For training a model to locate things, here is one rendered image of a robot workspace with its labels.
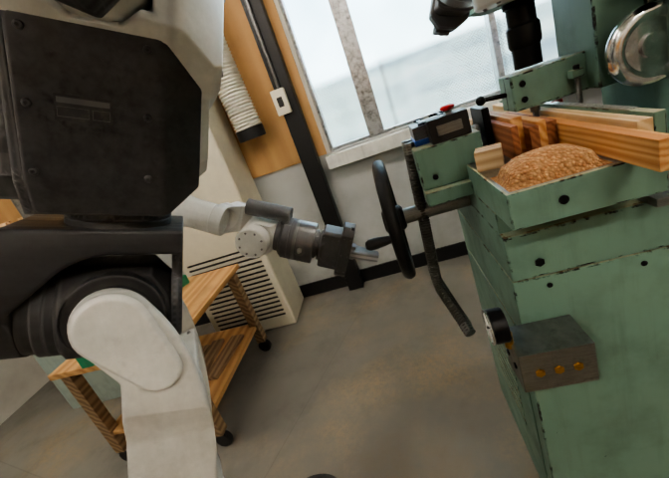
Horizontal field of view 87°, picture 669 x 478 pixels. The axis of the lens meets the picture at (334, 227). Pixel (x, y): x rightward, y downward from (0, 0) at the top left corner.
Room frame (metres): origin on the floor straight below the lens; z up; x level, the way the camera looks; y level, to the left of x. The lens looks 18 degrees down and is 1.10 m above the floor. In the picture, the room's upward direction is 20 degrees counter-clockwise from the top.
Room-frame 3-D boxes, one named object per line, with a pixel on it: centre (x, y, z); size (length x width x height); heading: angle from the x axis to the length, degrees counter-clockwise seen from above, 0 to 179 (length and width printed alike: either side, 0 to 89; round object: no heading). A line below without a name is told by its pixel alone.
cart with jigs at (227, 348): (1.50, 0.89, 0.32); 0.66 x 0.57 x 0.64; 167
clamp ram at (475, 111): (0.76, -0.35, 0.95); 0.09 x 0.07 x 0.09; 168
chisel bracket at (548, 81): (0.71, -0.49, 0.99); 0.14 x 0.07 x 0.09; 78
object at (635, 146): (0.64, -0.45, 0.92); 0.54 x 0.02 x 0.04; 168
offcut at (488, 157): (0.63, -0.32, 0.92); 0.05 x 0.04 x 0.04; 60
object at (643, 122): (0.73, -0.50, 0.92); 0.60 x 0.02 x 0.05; 168
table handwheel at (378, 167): (0.78, -0.21, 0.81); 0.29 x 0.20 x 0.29; 168
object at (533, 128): (0.71, -0.41, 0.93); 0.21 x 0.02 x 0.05; 168
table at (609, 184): (0.76, -0.37, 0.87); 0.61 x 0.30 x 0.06; 168
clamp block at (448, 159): (0.78, -0.29, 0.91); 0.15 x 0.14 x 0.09; 168
